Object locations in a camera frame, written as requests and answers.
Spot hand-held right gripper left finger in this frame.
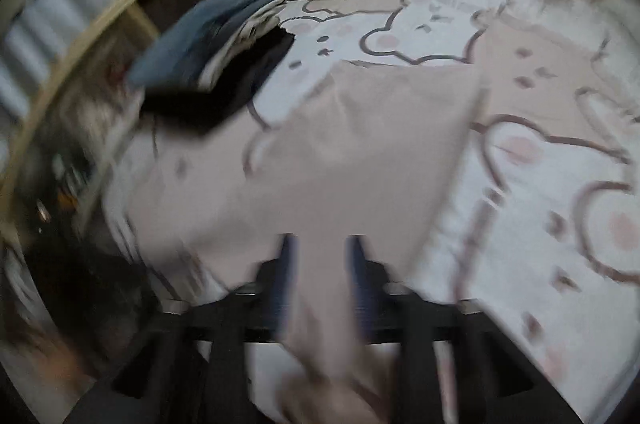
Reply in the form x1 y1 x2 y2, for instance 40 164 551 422
75 234 301 424

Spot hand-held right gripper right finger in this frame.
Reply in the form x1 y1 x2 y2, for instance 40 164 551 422
347 234 586 424

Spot beige garment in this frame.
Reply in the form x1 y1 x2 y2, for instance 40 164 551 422
127 62 488 424

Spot bear printed blanket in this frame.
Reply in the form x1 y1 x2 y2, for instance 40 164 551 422
100 0 638 424

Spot folded black garment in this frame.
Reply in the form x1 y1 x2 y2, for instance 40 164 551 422
142 29 296 135

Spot folded cream garment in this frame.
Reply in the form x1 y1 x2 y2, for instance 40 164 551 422
197 0 288 90

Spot folded blue jeans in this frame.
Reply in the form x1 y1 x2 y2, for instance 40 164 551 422
127 0 281 88

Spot wooden bedside rail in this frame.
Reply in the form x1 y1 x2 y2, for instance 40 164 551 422
0 0 326 250

